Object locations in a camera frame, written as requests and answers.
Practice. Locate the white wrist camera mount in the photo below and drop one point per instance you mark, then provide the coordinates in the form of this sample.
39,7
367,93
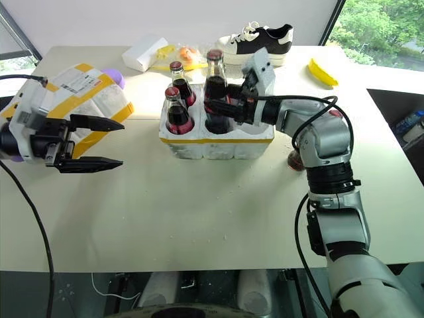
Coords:
26,99
265,76

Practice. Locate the dark window frame post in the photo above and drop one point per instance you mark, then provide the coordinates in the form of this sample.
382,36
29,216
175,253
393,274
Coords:
331,23
16,30

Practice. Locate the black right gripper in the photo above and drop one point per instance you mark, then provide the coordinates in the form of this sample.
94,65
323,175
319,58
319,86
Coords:
249,106

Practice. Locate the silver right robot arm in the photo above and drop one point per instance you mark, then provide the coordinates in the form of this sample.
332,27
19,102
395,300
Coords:
334,149

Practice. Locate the white paper pack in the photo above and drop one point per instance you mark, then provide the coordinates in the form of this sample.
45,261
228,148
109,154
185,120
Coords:
142,53

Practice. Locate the small purple object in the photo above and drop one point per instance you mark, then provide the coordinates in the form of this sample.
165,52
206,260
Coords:
15,159

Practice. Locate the purple plastic object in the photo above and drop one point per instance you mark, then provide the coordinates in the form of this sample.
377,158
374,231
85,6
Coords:
114,77

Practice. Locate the blue packet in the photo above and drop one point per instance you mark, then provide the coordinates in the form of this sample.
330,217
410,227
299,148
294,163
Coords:
409,121

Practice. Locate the black bin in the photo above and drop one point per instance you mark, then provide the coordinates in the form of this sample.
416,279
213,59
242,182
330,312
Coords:
384,109

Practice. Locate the orange toy in bag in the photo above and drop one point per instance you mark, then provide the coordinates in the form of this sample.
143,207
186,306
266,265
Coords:
187,53

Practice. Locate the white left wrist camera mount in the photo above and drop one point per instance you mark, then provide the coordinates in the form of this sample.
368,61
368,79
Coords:
26,99

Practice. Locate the yellow banana toy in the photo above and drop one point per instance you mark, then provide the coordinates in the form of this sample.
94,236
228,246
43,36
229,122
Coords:
321,74

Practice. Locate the yellow toy in bag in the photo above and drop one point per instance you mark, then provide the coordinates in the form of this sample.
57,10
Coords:
164,52

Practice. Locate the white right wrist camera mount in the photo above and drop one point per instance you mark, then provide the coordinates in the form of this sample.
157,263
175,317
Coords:
265,76

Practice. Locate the white foam crate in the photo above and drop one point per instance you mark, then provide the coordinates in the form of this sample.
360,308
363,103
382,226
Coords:
218,145

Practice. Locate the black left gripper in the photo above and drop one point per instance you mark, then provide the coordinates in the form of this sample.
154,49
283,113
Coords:
49,136

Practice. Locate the clear plastic bag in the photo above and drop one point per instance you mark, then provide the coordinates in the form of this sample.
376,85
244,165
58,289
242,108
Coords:
198,56

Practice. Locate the black and white sneaker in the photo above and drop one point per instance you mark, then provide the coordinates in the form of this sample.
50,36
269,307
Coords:
261,41

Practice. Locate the white rounded leg shape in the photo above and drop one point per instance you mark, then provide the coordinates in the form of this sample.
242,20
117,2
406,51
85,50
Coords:
159,288
255,291

